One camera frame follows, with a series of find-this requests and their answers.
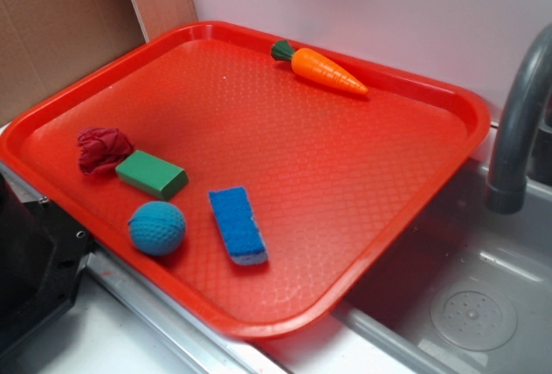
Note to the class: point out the brown cardboard panel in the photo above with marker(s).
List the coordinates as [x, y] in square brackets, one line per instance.
[47, 45]

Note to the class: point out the grey plastic sink basin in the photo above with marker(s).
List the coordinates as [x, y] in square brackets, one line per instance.
[383, 324]

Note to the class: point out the red plastic tray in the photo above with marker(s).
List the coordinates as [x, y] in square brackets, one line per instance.
[332, 178]

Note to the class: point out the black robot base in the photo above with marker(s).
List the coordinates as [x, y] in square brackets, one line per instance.
[43, 254]

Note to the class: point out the orange toy carrot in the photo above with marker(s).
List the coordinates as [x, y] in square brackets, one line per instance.
[315, 67]

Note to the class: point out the crumpled red cloth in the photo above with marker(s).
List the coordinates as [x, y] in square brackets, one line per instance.
[102, 149]

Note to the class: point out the round sink drain cover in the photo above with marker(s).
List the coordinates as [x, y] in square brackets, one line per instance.
[473, 316]

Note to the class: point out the blue dimpled ball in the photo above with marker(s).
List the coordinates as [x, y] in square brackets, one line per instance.
[157, 228]

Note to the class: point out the blue sponge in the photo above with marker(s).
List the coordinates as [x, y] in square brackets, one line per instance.
[236, 223]

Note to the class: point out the green rectangular block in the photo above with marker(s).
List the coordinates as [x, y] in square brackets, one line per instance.
[152, 175]

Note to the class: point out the grey faucet spout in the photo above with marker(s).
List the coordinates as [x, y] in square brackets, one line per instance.
[522, 147]

